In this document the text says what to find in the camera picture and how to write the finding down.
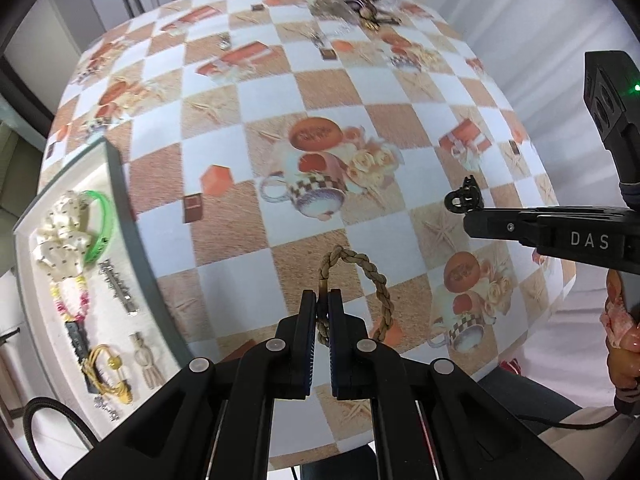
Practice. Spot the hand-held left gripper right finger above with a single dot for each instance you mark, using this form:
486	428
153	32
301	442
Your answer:
336	345

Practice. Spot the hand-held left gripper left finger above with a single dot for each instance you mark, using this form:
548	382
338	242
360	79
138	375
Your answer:
309	345

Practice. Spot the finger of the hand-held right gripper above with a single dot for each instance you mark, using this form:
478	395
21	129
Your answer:
500	227

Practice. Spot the silver rhinestone hair clip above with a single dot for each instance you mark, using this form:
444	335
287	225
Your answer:
117	287

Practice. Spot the white tray with grey rim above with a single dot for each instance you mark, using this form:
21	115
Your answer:
45	360

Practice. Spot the cream polka dot scrunchie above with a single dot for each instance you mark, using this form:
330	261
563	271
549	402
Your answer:
57	252

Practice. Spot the person's right hand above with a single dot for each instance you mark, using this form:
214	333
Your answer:
620	345

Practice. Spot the red shoe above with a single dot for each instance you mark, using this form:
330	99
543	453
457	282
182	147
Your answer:
510	366

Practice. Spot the checkered printed tablecloth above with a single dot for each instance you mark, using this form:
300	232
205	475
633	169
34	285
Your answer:
350	90

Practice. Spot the black hair clip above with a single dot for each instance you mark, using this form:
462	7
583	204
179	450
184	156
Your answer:
77	342

